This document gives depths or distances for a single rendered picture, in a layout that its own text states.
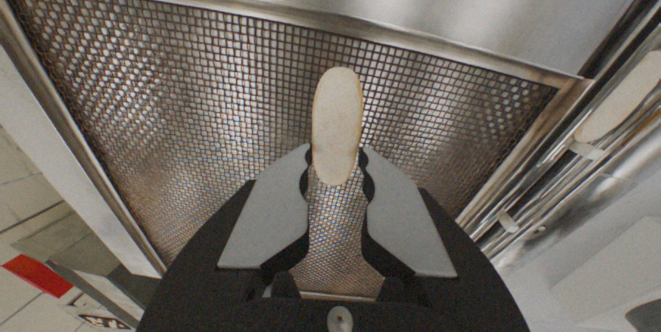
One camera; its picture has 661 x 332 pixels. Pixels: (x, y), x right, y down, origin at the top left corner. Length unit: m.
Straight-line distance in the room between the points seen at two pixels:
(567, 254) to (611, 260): 0.05
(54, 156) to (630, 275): 0.89
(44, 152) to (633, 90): 0.68
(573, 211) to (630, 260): 0.19
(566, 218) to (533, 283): 0.28
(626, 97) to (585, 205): 0.15
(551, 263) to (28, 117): 0.87
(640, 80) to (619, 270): 0.36
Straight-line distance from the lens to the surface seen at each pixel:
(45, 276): 3.57
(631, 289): 0.61
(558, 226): 0.44
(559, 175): 0.38
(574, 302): 0.68
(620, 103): 0.35
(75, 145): 0.35
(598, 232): 0.57
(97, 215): 0.48
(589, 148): 0.35
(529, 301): 0.76
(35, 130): 0.40
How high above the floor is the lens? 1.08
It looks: 60 degrees down
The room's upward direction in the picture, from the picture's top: 157 degrees counter-clockwise
